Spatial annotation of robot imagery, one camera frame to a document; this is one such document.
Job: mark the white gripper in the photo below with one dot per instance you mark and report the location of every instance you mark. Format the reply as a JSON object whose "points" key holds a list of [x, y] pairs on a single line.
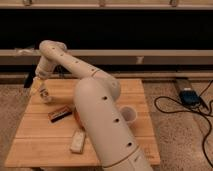
{"points": [[37, 82]]}

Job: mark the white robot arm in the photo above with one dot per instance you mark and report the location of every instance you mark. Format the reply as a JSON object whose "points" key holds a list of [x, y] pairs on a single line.
{"points": [[95, 97]]}

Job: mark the brown black snack bar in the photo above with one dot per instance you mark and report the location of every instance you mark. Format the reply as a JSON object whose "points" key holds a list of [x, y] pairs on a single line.
{"points": [[59, 113]]}

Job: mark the orange bowl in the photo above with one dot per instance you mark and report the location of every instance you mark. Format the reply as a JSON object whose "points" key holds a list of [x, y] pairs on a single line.
{"points": [[77, 118]]}

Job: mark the wooden table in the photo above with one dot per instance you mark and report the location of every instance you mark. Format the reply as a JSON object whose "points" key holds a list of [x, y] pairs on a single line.
{"points": [[40, 143]]}

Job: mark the white sponge block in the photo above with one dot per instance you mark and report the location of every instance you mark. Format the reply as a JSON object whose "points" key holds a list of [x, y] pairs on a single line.
{"points": [[78, 141]]}

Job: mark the white cup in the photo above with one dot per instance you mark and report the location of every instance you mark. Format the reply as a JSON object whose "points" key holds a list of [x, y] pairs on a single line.
{"points": [[129, 114]]}

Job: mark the blue power adapter box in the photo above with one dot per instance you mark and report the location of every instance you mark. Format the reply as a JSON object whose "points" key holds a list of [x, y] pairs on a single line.
{"points": [[189, 97]]}

